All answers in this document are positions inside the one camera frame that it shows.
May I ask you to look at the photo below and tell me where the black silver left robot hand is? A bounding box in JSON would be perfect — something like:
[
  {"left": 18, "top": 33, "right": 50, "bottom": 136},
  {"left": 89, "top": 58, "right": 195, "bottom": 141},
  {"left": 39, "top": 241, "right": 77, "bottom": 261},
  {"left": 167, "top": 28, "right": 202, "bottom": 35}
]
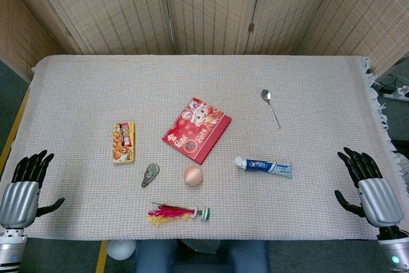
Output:
[{"left": 0, "top": 150, "right": 65, "bottom": 228}]

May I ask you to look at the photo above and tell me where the grey correction tape dispenser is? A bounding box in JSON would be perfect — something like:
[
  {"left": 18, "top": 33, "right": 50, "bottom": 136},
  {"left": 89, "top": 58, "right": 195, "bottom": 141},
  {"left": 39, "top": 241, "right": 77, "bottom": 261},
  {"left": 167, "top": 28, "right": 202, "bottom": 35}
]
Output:
[{"left": 141, "top": 163, "right": 160, "bottom": 188}]

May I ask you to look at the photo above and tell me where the beige woven folding screen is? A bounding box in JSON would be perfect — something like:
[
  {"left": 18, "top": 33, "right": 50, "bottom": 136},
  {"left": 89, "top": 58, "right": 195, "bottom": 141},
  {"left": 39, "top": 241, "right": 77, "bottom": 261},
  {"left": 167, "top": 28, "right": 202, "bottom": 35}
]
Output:
[{"left": 0, "top": 0, "right": 409, "bottom": 79}]

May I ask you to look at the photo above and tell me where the beige woven tablecloth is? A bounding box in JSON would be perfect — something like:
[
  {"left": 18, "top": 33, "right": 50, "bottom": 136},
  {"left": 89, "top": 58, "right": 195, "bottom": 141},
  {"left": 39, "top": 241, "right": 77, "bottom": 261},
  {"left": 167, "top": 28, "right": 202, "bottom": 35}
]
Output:
[{"left": 0, "top": 54, "right": 409, "bottom": 242}]

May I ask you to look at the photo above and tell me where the blue white toothpaste tube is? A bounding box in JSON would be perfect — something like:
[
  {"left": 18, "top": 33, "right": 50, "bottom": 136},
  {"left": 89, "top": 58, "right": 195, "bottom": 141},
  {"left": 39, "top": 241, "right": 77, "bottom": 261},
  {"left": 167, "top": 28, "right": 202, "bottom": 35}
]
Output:
[{"left": 235, "top": 156, "right": 293, "bottom": 180}]

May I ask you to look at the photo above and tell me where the white power strip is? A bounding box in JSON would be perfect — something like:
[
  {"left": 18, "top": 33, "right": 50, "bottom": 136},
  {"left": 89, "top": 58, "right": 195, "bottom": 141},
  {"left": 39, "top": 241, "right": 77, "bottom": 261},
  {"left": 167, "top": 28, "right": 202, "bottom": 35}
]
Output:
[{"left": 382, "top": 86, "right": 409, "bottom": 102}]

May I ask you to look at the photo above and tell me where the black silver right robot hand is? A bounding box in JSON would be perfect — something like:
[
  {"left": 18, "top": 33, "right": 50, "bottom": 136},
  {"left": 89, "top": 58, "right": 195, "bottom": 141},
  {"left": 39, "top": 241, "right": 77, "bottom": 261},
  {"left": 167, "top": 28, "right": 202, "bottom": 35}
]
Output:
[{"left": 334, "top": 147, "right": 405, "bottom": 228}]

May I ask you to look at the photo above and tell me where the red spiral desk calendar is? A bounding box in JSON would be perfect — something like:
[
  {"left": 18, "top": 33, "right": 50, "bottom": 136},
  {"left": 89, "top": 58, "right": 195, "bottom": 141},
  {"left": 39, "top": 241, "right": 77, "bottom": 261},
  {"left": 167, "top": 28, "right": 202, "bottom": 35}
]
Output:
[{"left": 162, "top": 97, "right": 232, "bottom": 165}]

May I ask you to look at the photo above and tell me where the white round ball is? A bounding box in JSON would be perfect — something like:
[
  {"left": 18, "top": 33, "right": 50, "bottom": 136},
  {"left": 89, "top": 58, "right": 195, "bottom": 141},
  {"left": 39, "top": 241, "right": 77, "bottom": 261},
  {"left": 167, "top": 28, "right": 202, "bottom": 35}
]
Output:
[{"left": 105, "top": 240, "right": 137, "bottom": 261}]

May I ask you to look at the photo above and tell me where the colourful feather shuttlecock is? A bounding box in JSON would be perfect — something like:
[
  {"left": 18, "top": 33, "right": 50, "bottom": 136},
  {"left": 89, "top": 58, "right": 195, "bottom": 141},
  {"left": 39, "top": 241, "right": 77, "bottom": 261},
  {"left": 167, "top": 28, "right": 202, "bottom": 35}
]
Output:
[{"left": 147, "top": 201, "right": 212, "bottom": 226}]

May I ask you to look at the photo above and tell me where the black power strip cable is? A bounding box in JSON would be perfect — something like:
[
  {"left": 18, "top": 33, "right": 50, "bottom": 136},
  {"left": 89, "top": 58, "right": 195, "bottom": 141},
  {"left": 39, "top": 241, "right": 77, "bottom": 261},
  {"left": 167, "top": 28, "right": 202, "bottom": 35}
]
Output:
[{"left": 379, "top": 74, "right": 401, "bottom": 91}]

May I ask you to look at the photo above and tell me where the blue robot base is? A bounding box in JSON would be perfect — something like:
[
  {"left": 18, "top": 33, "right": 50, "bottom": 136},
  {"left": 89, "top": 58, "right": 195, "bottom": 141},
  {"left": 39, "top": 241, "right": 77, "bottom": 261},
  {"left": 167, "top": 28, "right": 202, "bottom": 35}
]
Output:
[{"left": 134, "top": 240, "right": 271, "bottom": 273}]

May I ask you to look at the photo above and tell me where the yellow curry box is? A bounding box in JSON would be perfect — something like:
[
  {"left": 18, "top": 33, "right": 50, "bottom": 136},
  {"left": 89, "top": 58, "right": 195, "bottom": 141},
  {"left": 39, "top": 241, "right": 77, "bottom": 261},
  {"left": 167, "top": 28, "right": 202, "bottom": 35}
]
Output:
[{"left": 112, "top": 121, "right": 136, "bottom": 166}]

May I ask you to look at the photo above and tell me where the metal spoon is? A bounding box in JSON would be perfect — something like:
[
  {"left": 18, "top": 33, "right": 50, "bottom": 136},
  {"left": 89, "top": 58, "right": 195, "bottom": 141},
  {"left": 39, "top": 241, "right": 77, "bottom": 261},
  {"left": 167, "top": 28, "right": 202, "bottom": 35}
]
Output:
[{"left": 261, "top": 89, "right": 281, "bottom": 129}]

